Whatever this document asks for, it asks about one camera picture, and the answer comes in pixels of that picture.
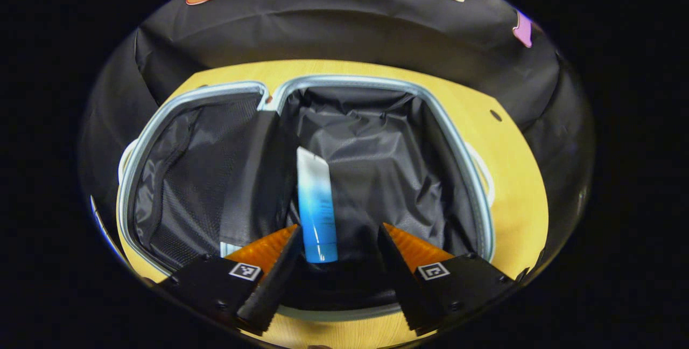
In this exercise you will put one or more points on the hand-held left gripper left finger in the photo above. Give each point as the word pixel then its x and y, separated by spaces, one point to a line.
pixel 269 287

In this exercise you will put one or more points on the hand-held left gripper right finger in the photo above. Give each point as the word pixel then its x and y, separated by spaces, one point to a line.
pixel 403 284

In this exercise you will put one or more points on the white blue skincare tube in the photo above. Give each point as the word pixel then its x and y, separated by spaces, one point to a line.
pixel 316 209

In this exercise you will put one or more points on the light blue suitcase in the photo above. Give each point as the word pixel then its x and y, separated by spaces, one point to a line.
pixel 377 166

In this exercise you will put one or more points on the white blue-edged object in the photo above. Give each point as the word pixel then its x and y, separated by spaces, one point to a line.
pixel 105 228

